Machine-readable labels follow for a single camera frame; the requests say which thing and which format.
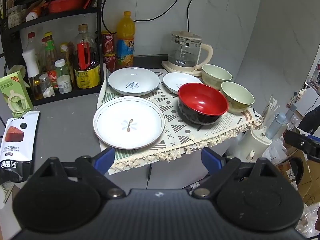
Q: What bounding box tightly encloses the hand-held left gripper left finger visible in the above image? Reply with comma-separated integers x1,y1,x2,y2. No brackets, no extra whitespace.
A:
35,147,127,198

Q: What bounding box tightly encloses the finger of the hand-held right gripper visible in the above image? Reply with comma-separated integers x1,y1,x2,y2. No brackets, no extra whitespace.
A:
283,129,320,164

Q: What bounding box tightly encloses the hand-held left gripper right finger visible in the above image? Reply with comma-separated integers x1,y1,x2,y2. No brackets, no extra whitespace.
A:
191,147,283,198

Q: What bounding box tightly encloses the red and black bowl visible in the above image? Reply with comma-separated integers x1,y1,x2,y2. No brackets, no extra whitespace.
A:
178,82,229,125

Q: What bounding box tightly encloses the pale green bowl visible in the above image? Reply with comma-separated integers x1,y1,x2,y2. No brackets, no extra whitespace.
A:
220,81,255,114
201,64,233,90

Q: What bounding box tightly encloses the white deep plate blue print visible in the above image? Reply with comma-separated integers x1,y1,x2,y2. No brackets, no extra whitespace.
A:
107,67,161,96

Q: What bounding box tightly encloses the grey blue small bottle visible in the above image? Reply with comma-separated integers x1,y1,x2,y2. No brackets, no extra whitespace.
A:
265,112,287,139

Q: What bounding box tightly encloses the large white flower plate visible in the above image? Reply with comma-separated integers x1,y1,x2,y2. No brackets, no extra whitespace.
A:
93,96,166,149

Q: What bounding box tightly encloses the cardboard box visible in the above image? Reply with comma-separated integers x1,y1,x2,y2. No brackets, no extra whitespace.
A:
275,150,320,205

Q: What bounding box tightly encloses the bundle of white sticks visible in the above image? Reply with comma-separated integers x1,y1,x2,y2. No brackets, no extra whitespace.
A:
261,94,279,124

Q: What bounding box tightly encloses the white plastic appliance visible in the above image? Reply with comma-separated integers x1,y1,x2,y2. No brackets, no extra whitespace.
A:
226,127,273,162

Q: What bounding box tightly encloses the patterned tasselled cloth mat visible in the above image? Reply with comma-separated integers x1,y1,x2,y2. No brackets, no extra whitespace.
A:
97,67,264,175

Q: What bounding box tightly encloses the small white plate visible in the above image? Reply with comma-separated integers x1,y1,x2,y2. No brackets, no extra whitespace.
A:
162,72,204,95

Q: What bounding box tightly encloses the small jar white cap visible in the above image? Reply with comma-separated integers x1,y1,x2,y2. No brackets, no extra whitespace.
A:
54,59,73,93

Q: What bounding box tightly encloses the black cake snack bag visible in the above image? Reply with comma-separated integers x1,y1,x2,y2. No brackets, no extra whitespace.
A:
0,110,40,183

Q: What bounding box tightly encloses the small clear glass jar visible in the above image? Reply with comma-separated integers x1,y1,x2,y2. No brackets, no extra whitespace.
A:
39,74,55,98

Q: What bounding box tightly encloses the red drink can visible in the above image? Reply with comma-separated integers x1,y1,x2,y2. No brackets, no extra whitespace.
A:
101,31,117,55
103,52,117,73

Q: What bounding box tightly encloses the beige kettle base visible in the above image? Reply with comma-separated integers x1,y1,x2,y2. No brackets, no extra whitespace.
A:
161,60,203,77

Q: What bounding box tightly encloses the green carton box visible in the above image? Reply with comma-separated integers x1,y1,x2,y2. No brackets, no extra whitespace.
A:
0,65,34,114

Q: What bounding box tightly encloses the orange juice bottle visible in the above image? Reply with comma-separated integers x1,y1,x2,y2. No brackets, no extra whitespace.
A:
116,11,135,68

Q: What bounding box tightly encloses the sauce bottle green label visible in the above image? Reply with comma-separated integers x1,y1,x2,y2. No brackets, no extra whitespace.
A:
43,32,59,88

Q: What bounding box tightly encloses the clear bottle red cap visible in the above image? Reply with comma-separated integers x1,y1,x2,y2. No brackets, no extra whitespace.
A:
27,32,38,53

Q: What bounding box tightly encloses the black metal rack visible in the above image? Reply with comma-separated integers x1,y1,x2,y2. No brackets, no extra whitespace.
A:
0,0,105,107

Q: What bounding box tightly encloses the red plastic container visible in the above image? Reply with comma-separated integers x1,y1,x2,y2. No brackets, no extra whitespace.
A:
41,0,87,14

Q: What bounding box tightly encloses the oil bottle red handle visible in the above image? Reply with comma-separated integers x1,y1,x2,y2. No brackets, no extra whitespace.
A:
72,24,101,89

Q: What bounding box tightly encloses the glass kettle beige handle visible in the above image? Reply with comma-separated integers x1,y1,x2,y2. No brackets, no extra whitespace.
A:
167,31,213,70

